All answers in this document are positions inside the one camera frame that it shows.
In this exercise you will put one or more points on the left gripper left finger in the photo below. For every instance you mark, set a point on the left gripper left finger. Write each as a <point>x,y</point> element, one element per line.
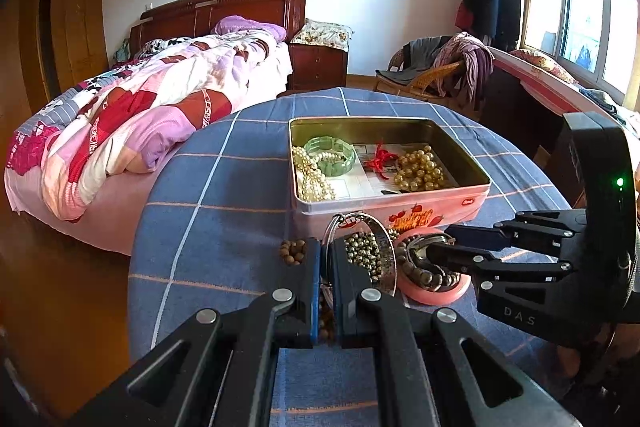
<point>216,369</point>

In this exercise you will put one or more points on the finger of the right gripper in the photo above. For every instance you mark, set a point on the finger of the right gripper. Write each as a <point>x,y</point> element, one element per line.
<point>541,231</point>
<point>483,266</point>

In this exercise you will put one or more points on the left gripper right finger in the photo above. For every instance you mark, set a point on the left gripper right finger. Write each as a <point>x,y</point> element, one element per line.
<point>433,369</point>

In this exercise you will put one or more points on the pink round lid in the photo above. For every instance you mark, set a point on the pink round lid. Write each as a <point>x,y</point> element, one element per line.
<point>419,280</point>

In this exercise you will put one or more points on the silver metallic bead strand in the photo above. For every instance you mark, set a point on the silver metallic bead strand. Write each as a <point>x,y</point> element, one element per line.
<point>365,250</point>

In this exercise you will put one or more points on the silver bangle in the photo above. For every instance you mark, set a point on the silver bangle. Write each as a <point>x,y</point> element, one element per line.
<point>374,225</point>

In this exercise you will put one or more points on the brown wooden bead strand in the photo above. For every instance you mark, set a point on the brown wooden bead strand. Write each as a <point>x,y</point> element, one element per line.
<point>302,252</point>

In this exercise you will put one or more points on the pink metal tin box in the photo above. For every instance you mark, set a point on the pink metal tin box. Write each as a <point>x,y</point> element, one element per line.
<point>324,147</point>

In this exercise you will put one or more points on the white paper booklet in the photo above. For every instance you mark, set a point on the white paper booklet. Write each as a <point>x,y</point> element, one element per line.
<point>418,169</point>

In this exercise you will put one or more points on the blue plaid tablecloth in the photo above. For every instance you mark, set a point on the blue plaid tablecloth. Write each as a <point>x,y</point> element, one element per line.
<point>209,234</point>

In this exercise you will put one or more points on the red knot ornament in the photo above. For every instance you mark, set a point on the red knot ornament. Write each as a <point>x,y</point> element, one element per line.
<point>379,161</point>

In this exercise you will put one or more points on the purple striped garment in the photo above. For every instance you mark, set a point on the purple striped garment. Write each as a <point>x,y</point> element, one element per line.
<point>478,63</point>

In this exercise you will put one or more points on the wicker chair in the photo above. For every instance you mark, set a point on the wicker chair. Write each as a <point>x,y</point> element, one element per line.
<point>422,85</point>

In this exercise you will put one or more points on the grey garment on chair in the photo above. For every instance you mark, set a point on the grey garment on chair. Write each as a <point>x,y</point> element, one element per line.
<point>412,59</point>

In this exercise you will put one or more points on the window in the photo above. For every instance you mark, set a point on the window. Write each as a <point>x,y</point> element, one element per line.
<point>595,40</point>

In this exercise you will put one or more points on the dark hanging coats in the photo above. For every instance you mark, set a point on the dark hanging coats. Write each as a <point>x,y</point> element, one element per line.
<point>495,21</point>

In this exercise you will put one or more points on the bed with patchwork quilt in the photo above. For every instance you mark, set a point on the bed with patchwork quilt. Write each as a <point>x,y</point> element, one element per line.
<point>85,163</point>

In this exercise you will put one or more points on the dark wood nightstand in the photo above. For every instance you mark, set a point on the dark wood nightstand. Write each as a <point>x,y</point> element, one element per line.
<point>316,68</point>

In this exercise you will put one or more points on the floral cushion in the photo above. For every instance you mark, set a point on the floral cushion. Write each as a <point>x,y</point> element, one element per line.
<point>331,35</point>

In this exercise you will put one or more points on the purple pillow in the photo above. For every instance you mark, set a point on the purple pillow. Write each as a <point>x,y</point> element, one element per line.
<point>235,23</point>

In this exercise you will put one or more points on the dark wood headboard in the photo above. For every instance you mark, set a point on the dark wood headboard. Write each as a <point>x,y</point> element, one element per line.
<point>194,18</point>

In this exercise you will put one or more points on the wooden wardrobe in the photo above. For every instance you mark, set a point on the wooden wardrobe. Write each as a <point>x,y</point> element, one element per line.
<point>61,43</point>

